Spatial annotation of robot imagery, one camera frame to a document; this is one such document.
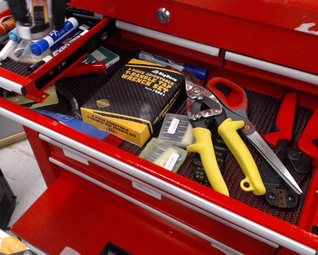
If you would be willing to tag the red handled crimping tool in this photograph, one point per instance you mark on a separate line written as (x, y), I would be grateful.
(298, 159)

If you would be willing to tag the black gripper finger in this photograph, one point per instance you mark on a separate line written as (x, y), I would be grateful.
(18, 9)
(59, 13)

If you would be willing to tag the clear drill bit case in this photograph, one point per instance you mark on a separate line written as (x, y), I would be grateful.
(177, 130)
(164, 154)

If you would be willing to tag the white label on drawer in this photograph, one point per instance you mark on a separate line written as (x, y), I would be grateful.
(146, 190)

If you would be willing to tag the black expo marker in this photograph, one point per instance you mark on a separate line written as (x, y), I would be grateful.
(63, 44)

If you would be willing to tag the light blue capped marker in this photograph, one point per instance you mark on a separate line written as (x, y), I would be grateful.
(14, 36)

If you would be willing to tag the orange crayola marker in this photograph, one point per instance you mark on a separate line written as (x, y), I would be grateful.
(7, 25)

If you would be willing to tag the blue card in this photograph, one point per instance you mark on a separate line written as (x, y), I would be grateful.
(74, 123)

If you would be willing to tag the green staples box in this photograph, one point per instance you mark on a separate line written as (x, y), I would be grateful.
(102, 54)

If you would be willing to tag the black yellow wrench set box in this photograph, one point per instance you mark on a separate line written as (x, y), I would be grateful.
(134, 100)

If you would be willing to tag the silver box cutter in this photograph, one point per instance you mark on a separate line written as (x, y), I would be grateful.
(38, 20)

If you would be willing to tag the small upper red drawer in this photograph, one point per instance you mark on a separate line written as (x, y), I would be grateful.
(33, 85)

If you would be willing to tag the blue capped marker in drawer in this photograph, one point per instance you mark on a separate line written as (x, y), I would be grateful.
(199, 72)

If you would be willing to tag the silver cabinet lock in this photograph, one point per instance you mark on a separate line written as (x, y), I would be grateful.
(163, 15)

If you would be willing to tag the red grey scissors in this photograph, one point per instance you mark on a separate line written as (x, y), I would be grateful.
(235, 103)

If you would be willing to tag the red handled pliers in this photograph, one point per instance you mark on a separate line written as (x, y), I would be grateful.
(82, 69)

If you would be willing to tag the yellow handled tin snips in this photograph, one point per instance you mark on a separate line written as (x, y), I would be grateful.
(219, 111)

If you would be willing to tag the white thin pen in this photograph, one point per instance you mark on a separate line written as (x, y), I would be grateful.
(7, 49)

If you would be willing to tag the black wire stripper tool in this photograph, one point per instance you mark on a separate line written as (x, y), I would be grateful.
(220, 149)

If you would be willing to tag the large open red drawer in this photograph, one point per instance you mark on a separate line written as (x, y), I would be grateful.
(90, 202)

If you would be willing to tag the red tool chest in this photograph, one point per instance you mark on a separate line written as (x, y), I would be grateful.
(267, 47)

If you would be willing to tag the blue expo marker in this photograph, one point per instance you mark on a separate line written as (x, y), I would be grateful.
(41, 45)

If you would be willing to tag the clear drill bit case front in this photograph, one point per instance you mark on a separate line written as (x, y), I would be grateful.
(164, 154)

